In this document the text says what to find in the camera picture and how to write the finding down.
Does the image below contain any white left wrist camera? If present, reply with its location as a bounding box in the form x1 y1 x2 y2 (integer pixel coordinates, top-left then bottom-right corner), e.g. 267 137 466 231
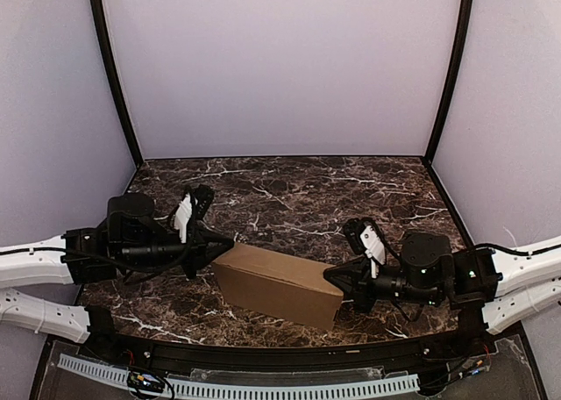
167 184 215 244

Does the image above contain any black left frame post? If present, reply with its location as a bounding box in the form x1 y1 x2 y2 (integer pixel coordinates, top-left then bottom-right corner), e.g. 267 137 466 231
89 0 144 169

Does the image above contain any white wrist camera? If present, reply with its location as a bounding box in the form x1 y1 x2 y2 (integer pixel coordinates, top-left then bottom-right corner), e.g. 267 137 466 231
167 184 215 244
343 218 387 266

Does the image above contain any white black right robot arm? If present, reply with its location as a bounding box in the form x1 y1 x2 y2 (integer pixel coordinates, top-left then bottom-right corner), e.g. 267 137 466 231
323 232 560 335

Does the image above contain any black frame post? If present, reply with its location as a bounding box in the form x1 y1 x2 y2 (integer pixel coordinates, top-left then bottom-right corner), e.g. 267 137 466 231
423 0 473 168
89 0 144 169

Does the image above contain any black right frame post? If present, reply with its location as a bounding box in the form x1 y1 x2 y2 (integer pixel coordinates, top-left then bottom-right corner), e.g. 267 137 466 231
423 0 473 168

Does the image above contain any small green circuit board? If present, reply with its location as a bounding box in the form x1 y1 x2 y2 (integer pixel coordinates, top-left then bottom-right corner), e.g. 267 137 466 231
126 371 167 393

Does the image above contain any grey slotted cable duct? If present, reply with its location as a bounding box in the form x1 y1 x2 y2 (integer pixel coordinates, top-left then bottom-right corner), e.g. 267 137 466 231
57 354 419 399

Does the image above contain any brown cardboard box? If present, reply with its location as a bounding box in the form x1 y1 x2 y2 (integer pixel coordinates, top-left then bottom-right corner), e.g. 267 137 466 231
212 244 344 331

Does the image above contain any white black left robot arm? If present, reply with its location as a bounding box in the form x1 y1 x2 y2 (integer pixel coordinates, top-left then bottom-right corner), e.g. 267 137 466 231
1 186 234 344

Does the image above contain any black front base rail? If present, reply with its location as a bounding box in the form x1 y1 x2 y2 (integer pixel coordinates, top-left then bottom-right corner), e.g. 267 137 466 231
33 323 541 387

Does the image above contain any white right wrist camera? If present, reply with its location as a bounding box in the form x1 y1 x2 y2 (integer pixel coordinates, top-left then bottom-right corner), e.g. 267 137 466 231
343 218 387 266

